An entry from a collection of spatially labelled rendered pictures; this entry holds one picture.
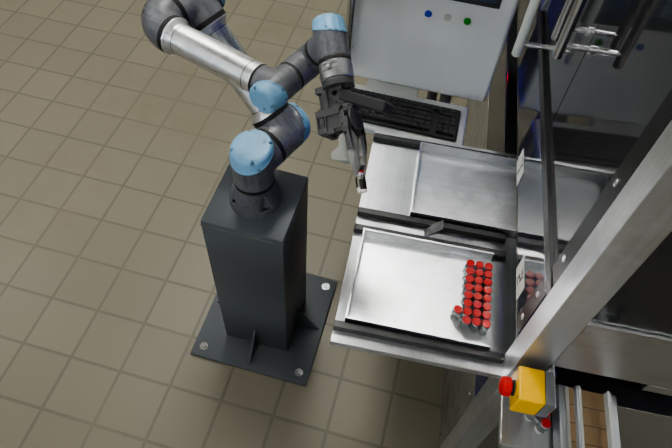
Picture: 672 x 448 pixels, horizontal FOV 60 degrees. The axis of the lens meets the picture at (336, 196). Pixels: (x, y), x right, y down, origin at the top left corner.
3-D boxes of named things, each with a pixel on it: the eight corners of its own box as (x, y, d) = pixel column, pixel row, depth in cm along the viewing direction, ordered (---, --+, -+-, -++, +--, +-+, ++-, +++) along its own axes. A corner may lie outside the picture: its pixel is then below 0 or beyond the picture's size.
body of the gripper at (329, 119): (333, 143, 133) (325, 93, 135) (368, 134, 129) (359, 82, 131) (318, 138, 126) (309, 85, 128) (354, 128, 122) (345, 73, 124)
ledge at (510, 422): (561, 400, 133) (564, 397, 132) (563, 460, 125) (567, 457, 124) (499, 387, 134) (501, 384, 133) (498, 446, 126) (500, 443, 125)
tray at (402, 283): (490, 260, 153) (494, 252, 150) (486, 353, 137) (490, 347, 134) (362, 235, 155) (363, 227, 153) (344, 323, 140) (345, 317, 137)
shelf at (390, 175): (531, 161, 177) (533, 157, 176) (534, 386, 135) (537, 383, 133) (374, 134, 181) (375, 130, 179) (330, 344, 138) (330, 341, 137)
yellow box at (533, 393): (542, 384, 125) (554, 371, 119) (543, 418, 121) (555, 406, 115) (507, 377, 126) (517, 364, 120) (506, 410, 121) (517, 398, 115)
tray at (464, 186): (533, 170, 172) (537, 162, 170) (534, 242, 157) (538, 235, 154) (418, 149, 175) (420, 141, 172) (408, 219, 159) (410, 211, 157)
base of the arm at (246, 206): (222, 211, 169) (218, 190, 161) (240, 173, 178) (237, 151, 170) (272, 224, 167) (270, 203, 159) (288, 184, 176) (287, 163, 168)
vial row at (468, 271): (471, 269, 150) (475, 260, 147) (467, 333, 140) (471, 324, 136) (462, 267, 151) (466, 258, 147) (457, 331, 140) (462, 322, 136)
